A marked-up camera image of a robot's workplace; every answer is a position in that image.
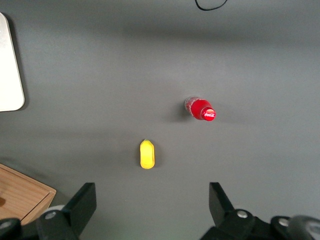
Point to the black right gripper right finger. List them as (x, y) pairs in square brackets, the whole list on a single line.
[(225, 212)]

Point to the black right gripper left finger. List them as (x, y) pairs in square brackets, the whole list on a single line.
[(77, 212)]

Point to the beige plastic tray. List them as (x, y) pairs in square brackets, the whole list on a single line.
[(8, 70)]

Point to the oak wooden drawer cabinet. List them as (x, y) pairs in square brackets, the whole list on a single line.
[(22, 197)]

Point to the yellow lemon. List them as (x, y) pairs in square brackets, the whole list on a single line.
[(147, 156)]

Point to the red cola bottle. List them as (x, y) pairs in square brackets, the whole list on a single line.
[(201, 110)]

